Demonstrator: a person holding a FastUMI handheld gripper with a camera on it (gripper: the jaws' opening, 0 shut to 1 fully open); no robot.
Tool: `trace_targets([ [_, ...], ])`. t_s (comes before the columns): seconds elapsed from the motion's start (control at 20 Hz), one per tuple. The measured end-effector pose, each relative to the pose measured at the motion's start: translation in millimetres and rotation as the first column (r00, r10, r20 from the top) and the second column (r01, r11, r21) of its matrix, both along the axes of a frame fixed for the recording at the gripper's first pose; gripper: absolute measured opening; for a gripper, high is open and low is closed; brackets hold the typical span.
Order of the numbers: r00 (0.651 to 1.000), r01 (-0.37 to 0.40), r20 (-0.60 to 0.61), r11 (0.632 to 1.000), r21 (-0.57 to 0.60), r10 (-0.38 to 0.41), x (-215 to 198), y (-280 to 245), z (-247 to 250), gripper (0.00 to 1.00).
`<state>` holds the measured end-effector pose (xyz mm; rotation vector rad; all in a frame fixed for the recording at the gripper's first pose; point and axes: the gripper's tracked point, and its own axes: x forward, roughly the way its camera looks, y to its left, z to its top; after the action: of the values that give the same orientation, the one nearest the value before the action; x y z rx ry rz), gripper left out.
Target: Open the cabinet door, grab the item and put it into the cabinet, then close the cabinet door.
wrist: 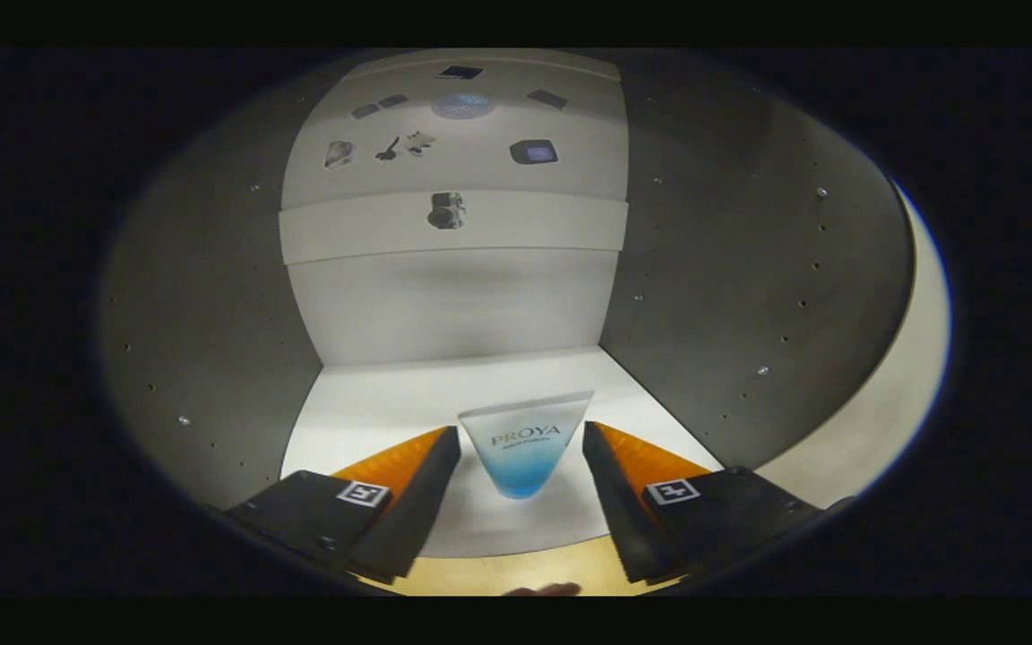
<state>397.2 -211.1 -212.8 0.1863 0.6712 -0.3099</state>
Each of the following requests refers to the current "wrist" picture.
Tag white cabinet door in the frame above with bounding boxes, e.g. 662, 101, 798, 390
753, 179, 953, 510

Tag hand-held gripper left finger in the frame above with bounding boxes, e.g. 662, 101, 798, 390
225, 426, 462, 585

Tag white cabinet shelf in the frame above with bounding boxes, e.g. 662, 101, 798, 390
280, 345, 727, 558

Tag blue and white cosmetic tube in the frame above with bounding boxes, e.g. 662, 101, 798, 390
458, 391, 596, 501

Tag grey cabinet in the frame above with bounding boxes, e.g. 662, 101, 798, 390
99, 49, 916, 556

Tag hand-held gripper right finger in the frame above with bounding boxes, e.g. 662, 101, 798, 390
582, 421, 826, 585

